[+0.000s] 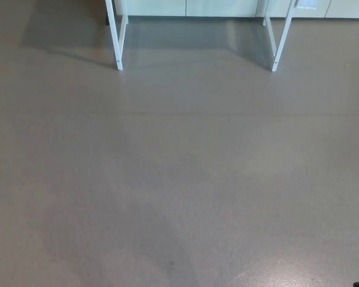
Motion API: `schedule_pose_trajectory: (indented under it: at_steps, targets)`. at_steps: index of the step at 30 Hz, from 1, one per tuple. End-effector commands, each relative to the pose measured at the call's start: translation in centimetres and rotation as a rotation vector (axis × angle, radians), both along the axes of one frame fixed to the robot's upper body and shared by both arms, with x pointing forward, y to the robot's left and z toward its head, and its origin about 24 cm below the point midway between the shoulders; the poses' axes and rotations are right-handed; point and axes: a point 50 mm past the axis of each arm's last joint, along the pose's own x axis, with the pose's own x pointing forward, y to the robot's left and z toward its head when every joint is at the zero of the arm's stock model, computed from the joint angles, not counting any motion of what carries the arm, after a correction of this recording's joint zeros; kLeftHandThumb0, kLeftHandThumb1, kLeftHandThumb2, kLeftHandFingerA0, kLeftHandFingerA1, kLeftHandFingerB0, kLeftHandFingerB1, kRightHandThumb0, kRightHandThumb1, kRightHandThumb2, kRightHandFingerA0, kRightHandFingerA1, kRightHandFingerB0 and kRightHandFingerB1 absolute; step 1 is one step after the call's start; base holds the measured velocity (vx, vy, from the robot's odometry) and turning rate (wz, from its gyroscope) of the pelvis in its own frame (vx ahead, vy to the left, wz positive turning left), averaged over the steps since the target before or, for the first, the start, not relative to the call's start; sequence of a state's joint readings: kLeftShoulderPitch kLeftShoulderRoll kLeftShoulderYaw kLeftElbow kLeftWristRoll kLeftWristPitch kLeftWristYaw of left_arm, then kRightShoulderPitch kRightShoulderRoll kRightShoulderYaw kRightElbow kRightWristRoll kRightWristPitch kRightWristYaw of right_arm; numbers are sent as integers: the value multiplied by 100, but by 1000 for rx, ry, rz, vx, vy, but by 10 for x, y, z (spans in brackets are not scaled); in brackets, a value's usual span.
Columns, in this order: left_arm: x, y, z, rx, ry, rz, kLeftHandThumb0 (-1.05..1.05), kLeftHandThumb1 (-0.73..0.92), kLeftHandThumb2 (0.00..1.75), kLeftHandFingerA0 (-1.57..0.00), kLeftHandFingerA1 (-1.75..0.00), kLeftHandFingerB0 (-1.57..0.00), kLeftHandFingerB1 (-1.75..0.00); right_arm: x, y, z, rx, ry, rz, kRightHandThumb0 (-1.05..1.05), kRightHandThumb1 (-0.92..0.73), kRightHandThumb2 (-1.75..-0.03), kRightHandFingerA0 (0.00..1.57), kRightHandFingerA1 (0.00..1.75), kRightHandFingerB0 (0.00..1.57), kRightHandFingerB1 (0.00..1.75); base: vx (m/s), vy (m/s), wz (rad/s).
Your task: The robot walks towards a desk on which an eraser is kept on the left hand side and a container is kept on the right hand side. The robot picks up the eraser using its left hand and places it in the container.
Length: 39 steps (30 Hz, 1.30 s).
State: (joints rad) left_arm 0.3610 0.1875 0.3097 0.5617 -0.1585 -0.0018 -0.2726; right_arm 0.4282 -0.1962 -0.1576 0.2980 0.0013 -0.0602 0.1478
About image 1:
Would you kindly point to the white desk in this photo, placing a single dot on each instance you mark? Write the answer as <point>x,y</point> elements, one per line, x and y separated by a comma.
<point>116,45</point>

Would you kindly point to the white cabinet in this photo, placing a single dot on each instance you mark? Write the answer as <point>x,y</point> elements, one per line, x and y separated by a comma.
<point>221,7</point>

